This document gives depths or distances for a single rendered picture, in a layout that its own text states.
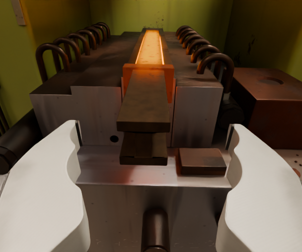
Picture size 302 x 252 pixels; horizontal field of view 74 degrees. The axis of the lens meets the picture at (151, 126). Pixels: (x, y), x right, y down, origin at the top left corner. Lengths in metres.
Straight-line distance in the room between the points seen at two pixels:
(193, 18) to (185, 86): 0.49
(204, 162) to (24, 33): 0.32
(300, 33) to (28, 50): 0.42
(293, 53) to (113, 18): 0.48
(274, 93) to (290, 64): 0.16
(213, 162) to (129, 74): 0.12
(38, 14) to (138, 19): 0.33
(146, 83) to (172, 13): 0.53
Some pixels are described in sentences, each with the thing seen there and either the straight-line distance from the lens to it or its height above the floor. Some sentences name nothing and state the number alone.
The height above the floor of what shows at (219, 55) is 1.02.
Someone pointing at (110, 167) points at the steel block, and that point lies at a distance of 0.22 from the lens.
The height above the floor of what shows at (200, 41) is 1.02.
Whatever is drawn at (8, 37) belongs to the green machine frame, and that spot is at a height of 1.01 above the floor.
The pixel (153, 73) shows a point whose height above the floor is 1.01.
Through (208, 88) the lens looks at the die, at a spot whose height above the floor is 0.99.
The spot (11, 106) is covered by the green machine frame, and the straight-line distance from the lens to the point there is 0.46.
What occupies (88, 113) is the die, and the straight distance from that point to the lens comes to 0.23.
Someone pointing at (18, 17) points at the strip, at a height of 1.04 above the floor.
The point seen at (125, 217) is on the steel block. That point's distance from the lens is 0.24.
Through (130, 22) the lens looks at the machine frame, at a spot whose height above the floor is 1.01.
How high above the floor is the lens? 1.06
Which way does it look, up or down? 32 degrees down
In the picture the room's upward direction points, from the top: 1 degrees clockwise
